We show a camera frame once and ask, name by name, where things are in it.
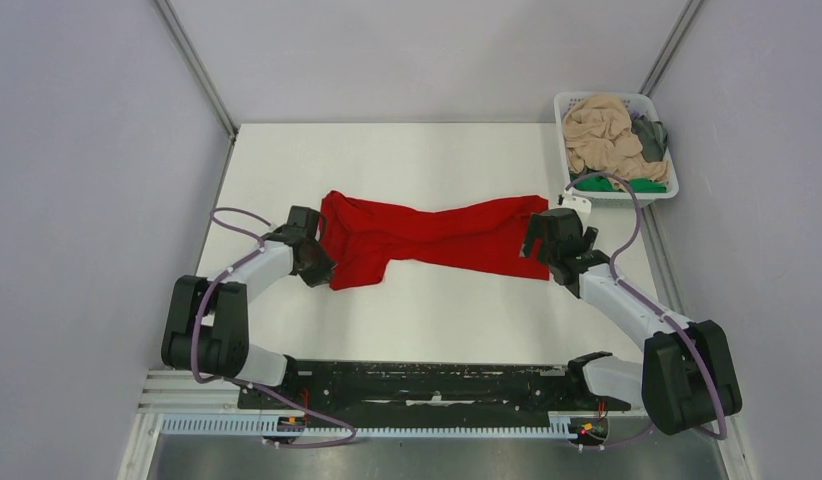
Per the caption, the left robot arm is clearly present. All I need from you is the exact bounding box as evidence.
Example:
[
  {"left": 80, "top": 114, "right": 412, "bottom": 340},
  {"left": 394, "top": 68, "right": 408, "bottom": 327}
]
[{"left": 161, "top": 206, "right": 335, "bottom": 408}]

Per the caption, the beige t shirt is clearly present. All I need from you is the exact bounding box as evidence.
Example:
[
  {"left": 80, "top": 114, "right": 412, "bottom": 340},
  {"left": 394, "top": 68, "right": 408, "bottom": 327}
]
[{"left": 562, "top": 94, "right": 670, "bottom": 189}]

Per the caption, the grey t shirt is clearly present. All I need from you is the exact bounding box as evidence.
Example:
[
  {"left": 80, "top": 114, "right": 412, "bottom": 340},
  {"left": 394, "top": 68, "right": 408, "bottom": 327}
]
[{"left": 632, "top": 116, "right": 669, "bottom": 163}]

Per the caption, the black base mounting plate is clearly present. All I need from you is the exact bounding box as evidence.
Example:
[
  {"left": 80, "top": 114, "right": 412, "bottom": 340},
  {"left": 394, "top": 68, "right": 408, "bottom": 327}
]
[{"left": 277, "top": 360, "right": 631, "bottom": 426}]

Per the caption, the green t shirt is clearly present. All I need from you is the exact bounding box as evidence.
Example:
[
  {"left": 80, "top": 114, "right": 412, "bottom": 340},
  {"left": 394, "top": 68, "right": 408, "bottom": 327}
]
[{"left": 575, "top": 176, "right": 667, "bottom": 194}]

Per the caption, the red t shirt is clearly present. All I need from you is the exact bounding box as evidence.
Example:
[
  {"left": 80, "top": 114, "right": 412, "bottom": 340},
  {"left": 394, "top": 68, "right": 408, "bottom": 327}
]
[{"left": 320, "top": 191, "right": 550, "bottom": 291}]

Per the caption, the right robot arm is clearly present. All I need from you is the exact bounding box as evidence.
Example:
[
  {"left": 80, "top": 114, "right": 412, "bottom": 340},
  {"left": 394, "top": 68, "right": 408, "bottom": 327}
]
[{"left": 521, "top": 208, "right": 743, "bottom": 440}]

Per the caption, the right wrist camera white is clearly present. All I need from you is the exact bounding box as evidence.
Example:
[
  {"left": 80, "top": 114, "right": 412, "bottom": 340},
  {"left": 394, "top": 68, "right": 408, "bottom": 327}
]
[{"left": 558, "top": 190, "right": 592, "bottom": 217}]

